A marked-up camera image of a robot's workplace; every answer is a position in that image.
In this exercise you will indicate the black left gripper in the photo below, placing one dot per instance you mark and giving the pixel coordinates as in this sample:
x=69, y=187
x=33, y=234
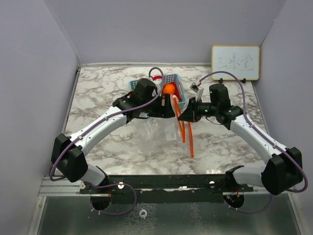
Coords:
x=163, y=110

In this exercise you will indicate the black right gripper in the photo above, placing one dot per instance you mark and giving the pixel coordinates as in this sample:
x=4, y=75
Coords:
x=190, y=114

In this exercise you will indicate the clear zip bag orange zipper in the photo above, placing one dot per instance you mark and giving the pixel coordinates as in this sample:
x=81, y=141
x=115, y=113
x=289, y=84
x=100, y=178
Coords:
x=167, y=136

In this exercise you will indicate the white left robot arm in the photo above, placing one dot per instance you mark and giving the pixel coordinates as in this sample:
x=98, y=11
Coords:
x=69, y=152

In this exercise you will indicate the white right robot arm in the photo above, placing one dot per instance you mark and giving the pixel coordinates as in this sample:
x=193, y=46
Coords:
x=283, y=165

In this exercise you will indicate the blue plastic basket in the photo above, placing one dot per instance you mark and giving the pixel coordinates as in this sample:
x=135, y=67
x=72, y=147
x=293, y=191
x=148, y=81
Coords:
x=170, y=79

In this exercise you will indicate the orange fruit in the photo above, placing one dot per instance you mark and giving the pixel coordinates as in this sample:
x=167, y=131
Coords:
x=169, y=89

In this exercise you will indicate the red apple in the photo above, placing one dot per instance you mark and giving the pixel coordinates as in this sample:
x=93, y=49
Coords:
x=156, y=77

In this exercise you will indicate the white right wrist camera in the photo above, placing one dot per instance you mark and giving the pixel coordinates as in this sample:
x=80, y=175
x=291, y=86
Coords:
x=198, y=90

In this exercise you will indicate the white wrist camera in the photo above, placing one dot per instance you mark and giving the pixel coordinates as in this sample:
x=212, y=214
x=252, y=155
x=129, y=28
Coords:
x=198, y=90
x=159, y=85

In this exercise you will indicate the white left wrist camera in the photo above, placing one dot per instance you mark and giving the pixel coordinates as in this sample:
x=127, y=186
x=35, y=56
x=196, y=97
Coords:
x=159, y=85

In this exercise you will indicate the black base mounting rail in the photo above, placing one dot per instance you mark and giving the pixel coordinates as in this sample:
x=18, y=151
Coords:
x=159, y=189

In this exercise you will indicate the small whiteboard wooden frame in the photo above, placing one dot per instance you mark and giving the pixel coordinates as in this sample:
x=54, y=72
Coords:
x=240, y=60

